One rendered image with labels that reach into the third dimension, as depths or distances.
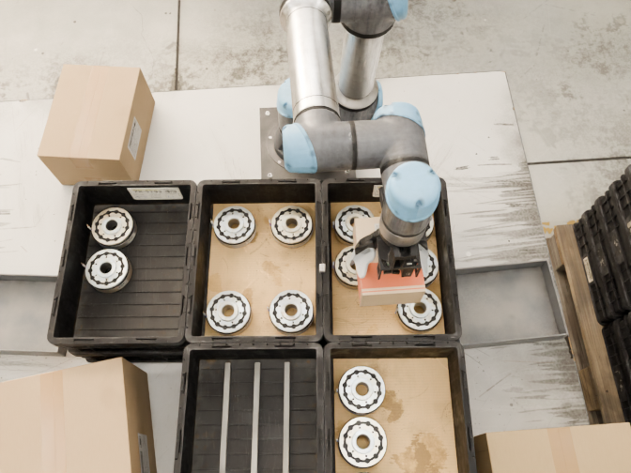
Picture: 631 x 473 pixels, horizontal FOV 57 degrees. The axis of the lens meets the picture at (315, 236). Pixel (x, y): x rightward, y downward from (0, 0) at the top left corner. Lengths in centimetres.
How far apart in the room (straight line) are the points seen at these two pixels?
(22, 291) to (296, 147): 105
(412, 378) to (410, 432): 12
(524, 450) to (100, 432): 88
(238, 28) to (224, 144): 130
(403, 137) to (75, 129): 105
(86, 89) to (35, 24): 154
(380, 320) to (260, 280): 30
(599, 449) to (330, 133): 87
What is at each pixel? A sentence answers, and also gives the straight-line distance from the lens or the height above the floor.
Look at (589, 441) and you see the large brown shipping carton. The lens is 138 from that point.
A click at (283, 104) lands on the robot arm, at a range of 149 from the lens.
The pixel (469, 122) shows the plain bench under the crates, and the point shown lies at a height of 70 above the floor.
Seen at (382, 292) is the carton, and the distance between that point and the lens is 111.
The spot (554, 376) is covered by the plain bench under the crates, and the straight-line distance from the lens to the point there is 160.
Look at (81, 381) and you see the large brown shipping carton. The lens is 139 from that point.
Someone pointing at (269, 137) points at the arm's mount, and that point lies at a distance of 169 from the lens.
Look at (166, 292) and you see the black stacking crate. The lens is 146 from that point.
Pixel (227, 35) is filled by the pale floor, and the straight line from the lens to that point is 296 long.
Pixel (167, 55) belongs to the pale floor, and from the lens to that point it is 294.
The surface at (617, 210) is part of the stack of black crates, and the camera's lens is 210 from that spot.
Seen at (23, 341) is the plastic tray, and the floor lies 70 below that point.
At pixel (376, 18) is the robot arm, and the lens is 119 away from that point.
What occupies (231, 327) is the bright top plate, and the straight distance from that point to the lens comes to 137.
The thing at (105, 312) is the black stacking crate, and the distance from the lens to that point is 149.
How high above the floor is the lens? 217
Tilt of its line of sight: 67 degrees down
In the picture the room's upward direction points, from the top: 2 degrees counter-clockwise
